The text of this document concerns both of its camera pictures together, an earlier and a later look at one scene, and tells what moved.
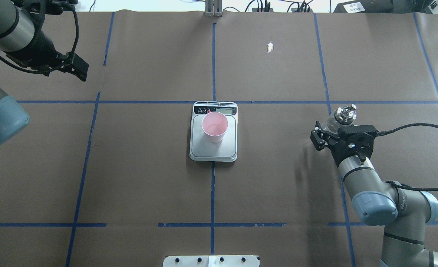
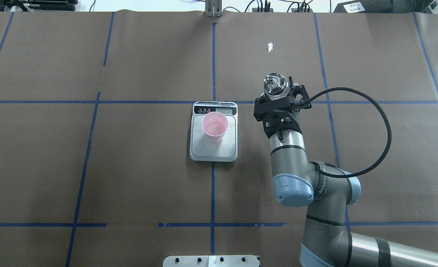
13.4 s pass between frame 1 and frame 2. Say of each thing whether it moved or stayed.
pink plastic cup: stayed
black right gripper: moved
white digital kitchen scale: stayed
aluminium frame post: stayed
